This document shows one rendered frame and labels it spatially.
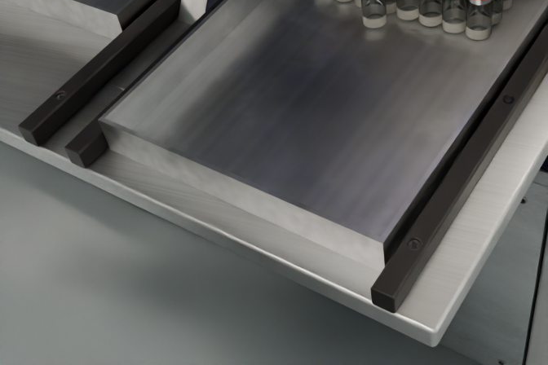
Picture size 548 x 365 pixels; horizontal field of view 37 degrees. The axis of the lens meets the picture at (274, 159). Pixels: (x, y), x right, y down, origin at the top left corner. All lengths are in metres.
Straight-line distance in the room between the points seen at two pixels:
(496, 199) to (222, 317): 1.07
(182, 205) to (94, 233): 1.21
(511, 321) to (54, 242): 1.01
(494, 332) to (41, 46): 0.83
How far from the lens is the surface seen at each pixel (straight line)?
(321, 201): 0.61
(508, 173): 0.62
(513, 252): 1.14
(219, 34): 0.76
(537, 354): 1.32
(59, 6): 0.84
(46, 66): 0.80
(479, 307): 1.29
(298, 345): 1.56
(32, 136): 0.71
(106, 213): 1.86
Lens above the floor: 1.35
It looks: 47 degrees down
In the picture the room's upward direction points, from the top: 12 degrees counter-clockwise
